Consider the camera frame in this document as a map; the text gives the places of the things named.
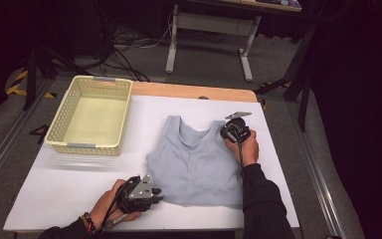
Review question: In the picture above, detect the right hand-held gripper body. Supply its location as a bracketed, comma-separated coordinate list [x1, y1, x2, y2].
[220, 112, 253, 144]

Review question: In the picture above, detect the bundle of black floor cables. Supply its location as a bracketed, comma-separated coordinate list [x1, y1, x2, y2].
[97, 19, 152, 83]

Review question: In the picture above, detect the dark beaded bracelet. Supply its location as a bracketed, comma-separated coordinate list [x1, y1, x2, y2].
[81, 211, 97, 236]

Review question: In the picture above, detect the white metal frame desk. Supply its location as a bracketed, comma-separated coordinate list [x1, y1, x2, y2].
[164, 0, 303, 83]

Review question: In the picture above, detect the left hand-held gripper cable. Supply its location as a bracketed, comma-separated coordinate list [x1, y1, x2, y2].
[100, 188, 128, 232]

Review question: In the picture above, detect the light grey-blue sleeveless top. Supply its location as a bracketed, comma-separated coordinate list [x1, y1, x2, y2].
[145, 115, 247, 210]

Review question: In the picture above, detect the person's left hand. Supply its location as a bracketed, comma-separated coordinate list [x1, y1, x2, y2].
[89, 178, 143, 231]

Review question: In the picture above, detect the pale yellow perforated plastic basket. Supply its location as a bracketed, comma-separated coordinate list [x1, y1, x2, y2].
[44, 75, 134, 157]

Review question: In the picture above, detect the person's right hand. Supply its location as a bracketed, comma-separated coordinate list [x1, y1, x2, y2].
[224, 128, 261, 167]

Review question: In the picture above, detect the aluminium floor rail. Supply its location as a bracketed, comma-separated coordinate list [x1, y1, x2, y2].
[286, 99, 347, 239]
[0, 79, 54, 197]

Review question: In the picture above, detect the black tripod stand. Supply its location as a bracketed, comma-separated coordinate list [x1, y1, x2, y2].
[22, 0, 93, 112]

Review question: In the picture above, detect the yellow and black floor tape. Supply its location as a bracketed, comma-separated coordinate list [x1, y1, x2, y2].
[5, 67, 58, 100]

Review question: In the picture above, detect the white cable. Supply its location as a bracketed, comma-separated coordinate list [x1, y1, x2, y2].
[138, 9, 176, 50]

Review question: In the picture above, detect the black metal stand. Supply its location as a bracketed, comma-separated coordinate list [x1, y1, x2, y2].
[254, 19, 317, 132]

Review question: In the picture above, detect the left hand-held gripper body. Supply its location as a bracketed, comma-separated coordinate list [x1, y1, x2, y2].
[115, 174, 155, 214]

